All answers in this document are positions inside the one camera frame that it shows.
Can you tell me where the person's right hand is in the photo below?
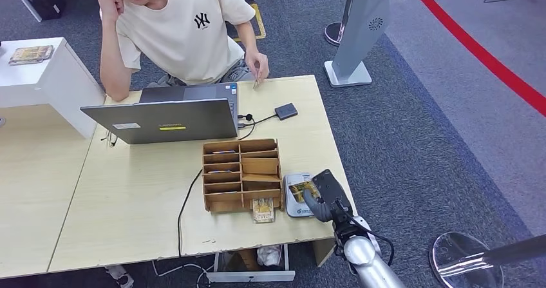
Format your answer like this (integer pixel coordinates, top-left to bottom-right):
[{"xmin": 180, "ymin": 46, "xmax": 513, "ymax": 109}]
[{"xmin": 95, "ymin": 0, "xmax": 126, "ymax": 23}]

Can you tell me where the open white drawer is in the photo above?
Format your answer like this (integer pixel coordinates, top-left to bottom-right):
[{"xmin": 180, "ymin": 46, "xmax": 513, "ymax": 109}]
[{"xmin": 206, "ymin": 244, "xmax": 296, "ymax": 284}]

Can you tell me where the white cabinet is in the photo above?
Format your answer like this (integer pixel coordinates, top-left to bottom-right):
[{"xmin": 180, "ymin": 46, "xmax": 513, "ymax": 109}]
[{"xmin": 0, "ymin": 37, "xmax": 107, "ymax": 140}]

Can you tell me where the light wooden desk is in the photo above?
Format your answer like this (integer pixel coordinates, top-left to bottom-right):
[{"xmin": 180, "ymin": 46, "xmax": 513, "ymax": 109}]
[
  {"xmin": 48, "ymin": 74, "xmax": 357, "ymax": 274},
  {"xmin": 0, "ymin": 103, "xmax": 93, "ymax": 280}
]

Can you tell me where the white power adapter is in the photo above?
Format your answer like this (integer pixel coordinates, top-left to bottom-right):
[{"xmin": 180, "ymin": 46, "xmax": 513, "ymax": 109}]
[{"xmin": 104, "ymin": 265, "xmax": 135, "ymax": 288}]

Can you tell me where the black reader cable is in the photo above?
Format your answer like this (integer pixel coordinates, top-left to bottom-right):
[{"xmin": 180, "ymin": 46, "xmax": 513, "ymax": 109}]
[{"xmin": 237, "ymin": 113, "xmax": 279, "ymax": 141}]

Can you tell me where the thin black cable loop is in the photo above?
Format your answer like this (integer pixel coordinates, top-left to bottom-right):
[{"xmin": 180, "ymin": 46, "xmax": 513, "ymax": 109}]
[{"xmin": 100, "ymin": 130, "xmax": 120, "ymax": 149}]

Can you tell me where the white cloth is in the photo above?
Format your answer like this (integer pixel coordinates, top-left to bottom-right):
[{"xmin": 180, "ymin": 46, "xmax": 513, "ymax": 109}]
[{"xmin": 256, "ymin": 245, "xmax": 283, "ymax": 267}]

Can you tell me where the wooden card organizer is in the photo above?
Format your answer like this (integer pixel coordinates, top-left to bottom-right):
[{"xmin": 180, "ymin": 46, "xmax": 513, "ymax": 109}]
[{"xmin": 202, "ymin": 139, "xmax": 285, "ymax": 214}]

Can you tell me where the white floor cable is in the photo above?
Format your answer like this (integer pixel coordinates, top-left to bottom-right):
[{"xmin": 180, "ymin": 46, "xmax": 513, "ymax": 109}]
[{"xmin": 151, "ymin": 259, "xmax": 215, "ymax": 288}]

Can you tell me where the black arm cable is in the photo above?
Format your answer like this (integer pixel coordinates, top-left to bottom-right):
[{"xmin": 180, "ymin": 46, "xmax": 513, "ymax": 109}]
[{"xmin": 340, "ymin": 200, "xmax": 396, "ymax": 267}]

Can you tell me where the yellow patterned key card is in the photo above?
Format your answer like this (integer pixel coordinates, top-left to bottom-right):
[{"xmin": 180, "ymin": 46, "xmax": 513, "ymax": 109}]
[{"xmin": 252, "ymin": 197, "xmax": 276, "ymax": 224}]

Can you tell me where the small black card reader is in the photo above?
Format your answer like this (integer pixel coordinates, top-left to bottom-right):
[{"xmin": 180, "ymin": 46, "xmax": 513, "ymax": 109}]
[{"xmin": 274, "ymin": 102, "xmax": 299, "ymax": 121}]

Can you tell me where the person's left hand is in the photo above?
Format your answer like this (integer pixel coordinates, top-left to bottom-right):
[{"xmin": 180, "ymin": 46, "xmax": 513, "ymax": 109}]
[{"xmin": 245, "ymin": 50, "xmax": 270, "ymax": 84}]

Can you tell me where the dark stanchion pole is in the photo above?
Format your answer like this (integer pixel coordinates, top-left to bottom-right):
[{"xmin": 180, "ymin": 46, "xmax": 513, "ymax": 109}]
[{"xmin": 438, "ymin": 234, "xmax": 546, "ymax": 278}]

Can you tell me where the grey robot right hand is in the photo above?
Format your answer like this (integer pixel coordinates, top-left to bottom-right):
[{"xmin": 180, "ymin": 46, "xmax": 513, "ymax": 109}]
[{"xmin": 301, "ymin": 169, "xmax": 354, "ymax": 225}]

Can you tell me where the grey laptop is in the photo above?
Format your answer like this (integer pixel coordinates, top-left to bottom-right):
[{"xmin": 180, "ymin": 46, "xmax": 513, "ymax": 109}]
[{"xmin": 79, "ymin": 82, "xmax": 240, "ymax": 146}]

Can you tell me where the person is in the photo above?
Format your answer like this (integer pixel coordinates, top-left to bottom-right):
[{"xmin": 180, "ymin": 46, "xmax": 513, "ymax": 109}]
[{"xmin": 64, "ymin": 0, "xmax": 270, "ymax": 103}]

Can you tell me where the flat patterned package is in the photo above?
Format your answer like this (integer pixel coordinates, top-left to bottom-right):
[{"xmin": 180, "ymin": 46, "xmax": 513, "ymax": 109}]
[{"xmin": 8, "ymin": 44, "xmax": 55, "ymax": 67}]

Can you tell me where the chrome stanchion base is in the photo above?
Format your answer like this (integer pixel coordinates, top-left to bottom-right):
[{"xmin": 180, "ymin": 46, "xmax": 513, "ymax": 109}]
[
  {"xmin": 324, "ymin": 21, "xmax": 355, "ymax": 48},
  {"xmin": 429, "ymin": 231, "xmax": 505, "ymax": 288}
]

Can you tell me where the black laptop power cable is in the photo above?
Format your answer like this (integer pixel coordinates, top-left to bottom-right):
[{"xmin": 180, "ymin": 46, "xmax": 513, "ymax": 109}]
[{"xmin": 176, "ymin": 169, "xmax": 204, "ymax": 258}]

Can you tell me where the grey standing kiosk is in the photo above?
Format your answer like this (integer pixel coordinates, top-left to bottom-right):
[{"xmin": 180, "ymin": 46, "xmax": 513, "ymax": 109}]
[{"xmin": 323, "ymin": 0, "xmax": 390, "ymax": 89}]

